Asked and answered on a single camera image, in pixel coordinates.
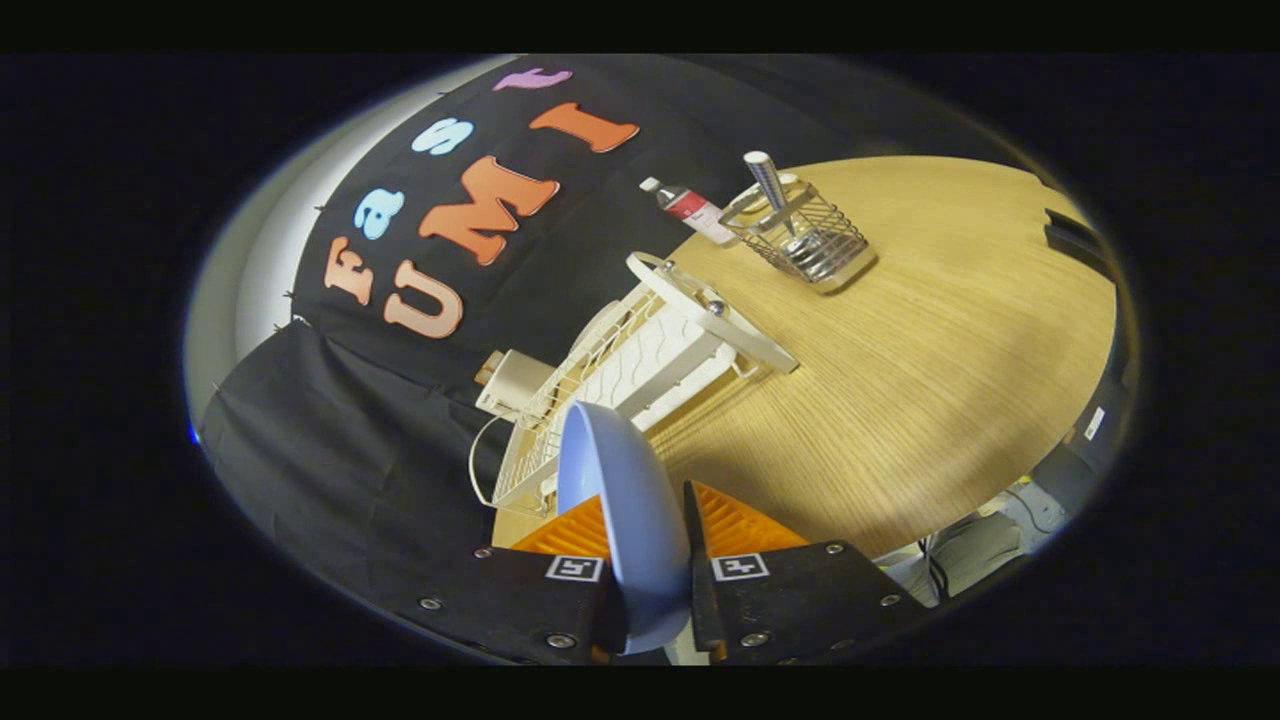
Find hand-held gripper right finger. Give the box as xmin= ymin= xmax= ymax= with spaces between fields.
xmin=683 ymin=480 xmax=926 ymax=666

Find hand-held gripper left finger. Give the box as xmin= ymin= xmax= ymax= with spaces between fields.
xmin=385 ymin=493 xmax=627 ymax=666

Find blue plate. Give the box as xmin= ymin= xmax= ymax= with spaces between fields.
xmin=556 ymin=401 xmax=693 ymax=656

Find white wire dish rack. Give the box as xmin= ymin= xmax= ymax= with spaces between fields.
xmin=468 ymin=252 xmax=801 ymax=519

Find metal wire basket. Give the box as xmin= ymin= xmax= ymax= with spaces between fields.
xmin=718 ymin=172 xmax=869 ymax=293

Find silver spoon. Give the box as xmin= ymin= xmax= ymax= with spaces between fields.
xmin=743 ymin=151 xmax=801 ymax=241

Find cream toaster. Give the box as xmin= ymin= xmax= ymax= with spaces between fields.
xmin=474 ymin=349 xmax=556 ymax=419

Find black backdrop cloth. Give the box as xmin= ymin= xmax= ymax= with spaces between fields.
xmin=200 ymin=55 xmax=1001 ymax=621

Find clear bottle with red label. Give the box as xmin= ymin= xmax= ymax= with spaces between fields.
xmin=640 ymin=177 xmax=741 ymax=247

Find black table clamp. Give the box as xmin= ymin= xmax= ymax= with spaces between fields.
xmin=1045 ymin=210 xmax=1116 ymax=281

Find black cables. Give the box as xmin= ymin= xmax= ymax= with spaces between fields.
xmin=915 ymin=490 xmax=1041 ymax=603

